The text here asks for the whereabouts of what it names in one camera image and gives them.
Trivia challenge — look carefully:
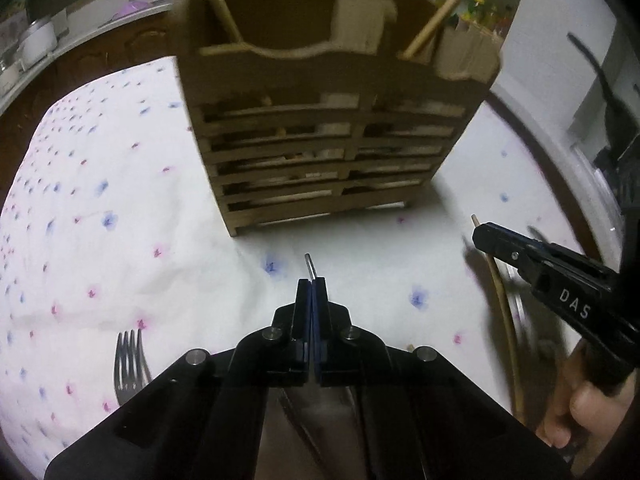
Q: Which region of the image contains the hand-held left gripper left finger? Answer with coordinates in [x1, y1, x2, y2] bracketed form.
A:
[44, 278, 314, 480]

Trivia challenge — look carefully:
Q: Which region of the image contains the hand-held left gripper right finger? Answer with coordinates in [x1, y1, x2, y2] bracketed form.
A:
[313, 278, 575, 480]

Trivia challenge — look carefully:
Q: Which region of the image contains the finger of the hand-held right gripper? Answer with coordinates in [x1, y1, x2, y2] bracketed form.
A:
[480, 222, 551, 252]
[472, 227, 540, 283]

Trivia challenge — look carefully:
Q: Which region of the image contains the metal spoon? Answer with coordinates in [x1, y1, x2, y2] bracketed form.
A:
[262, 254, 373, 480]

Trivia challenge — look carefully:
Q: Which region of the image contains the wooden slatted utensil holder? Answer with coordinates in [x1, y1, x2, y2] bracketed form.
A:
[175, 0, 503, 238]

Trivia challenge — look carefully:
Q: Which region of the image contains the metal fork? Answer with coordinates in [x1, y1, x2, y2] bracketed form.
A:
[115, 330, 154, 407]

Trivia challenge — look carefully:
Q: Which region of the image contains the person's right hand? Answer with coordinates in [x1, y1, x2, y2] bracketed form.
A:
[535, 340, 634, 461]

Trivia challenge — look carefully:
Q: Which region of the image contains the black wok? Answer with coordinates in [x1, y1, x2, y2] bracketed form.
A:
[567, 32, 640, 221]

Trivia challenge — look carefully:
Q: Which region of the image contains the floral white tablecloth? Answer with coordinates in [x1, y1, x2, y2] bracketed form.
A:
[0, 55, 591, 480]

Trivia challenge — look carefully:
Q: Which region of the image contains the purple plastic basin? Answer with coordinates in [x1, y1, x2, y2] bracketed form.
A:
[112, 2, 152, 19]

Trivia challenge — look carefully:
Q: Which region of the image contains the small white electric pot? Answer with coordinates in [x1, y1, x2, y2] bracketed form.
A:
[0, 57, 24, 97]

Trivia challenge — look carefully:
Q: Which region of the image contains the white round rice cooker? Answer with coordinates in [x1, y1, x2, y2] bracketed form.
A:
[17, 19, 57, 64]

